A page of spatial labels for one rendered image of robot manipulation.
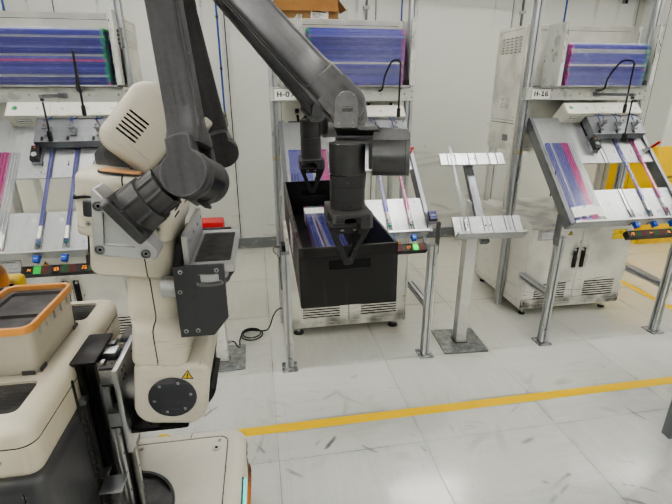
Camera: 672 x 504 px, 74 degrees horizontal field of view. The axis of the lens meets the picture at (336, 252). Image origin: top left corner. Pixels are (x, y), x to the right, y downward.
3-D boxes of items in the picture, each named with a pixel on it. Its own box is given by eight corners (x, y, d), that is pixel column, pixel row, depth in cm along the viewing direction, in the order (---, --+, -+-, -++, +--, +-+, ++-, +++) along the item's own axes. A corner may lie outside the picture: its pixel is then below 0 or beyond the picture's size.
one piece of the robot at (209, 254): (160, 341, 92) (145, 242, 84) (182, 286, 117) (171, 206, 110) (239, 335, 94) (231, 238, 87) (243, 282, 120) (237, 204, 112)
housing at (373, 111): (399, 134, 252) (406, 116, 240) (313, 135, 244) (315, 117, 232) (397, 123, 256) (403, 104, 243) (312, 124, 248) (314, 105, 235)
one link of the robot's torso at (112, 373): (106, 455, 106) (86, 367, 97) (136, 382, 132) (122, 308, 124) (221, 442, 110) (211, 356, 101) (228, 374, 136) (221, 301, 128)
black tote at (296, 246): (285, 219, 131) (283, 181, 127) (342, 216, 133) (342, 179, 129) (301, 309, 78) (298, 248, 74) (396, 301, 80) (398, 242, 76)
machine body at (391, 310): (404, 328, 271) (410, 231, 250) (289, 339, 260) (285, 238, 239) (377, 285, 331) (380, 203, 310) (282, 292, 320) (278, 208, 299)
